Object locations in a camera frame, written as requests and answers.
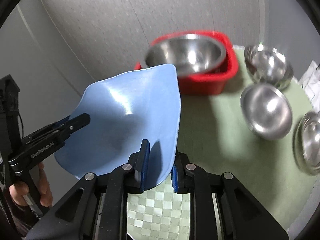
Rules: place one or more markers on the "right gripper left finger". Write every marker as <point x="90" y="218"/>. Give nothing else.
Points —
<point x="139" y="171"/>

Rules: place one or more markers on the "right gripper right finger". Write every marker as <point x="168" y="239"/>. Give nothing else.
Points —
<point x="181" y="183"/>

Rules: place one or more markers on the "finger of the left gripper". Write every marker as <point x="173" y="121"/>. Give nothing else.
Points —
<point x="67" y="126"/>

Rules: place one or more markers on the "large steel bowl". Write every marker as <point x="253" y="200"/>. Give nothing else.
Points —
<point x="189" y="53"/>

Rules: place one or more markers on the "blue plastic plate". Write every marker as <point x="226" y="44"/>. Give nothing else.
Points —
<point x="125" y="110"/>

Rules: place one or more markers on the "shiny steel bowl upper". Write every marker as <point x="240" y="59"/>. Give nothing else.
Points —
<point x="267" y="65"/>

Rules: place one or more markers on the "red plastic basin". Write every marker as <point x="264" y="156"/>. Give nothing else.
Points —
<point x="211" y="83"/>

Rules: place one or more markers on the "steel bowl middle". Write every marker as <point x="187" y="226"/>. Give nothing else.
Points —
<point x="266" y="111"/>

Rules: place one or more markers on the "green round table mat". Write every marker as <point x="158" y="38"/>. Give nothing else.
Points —
<point x="214" y="135"/>

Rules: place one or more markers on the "steel bowl right edge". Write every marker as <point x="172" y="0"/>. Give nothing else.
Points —
<point x="306" y="143"/>

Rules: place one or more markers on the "white tote bag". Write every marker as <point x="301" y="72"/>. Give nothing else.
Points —
<point x="310" y="84"/>

